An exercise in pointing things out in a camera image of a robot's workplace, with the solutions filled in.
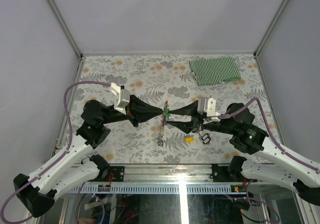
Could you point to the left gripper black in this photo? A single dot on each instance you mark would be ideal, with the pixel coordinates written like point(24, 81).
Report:
point(140, 110)

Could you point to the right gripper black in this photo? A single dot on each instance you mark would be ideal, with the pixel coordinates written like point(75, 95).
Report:
point(190, 109)

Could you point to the metal key holder red handle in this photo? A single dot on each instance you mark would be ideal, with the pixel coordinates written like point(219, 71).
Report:
point(163, 123)

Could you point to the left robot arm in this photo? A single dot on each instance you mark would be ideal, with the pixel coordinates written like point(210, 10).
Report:
point(39, 190)

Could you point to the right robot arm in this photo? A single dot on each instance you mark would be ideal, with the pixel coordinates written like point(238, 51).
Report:
point(286, 168)

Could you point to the yellow key tag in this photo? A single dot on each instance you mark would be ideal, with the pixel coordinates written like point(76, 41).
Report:
point(189, 139)

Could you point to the black key tag upper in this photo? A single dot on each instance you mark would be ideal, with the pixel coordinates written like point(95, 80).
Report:
point(205, 136)

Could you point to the black key tag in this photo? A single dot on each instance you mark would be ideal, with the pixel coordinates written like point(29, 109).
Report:
point(206, 140)
point(205, 136)

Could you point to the black key tag lower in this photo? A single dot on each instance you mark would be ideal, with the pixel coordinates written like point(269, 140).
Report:
point(206, 140)

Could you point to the green white striped cloth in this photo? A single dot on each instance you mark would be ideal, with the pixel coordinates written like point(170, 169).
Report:
point(215, 71)

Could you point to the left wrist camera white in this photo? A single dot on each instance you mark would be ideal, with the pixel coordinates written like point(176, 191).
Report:
point(122, 97)

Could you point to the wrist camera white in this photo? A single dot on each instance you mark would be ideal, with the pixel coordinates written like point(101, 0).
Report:
point(122, 97)
point(207, 108)

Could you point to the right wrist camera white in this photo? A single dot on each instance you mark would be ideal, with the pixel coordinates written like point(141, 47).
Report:
point(207, 108)

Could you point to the aluminium front rail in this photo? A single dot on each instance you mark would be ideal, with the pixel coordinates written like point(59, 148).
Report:
point(167, 173)

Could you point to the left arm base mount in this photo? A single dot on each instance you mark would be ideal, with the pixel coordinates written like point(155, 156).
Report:
point(113, 174)

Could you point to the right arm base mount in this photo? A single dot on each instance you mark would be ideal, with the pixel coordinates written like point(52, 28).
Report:
point(222, 172)

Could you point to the white slotted cable duct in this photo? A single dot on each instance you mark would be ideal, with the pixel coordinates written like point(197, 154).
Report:
point(158, 189)

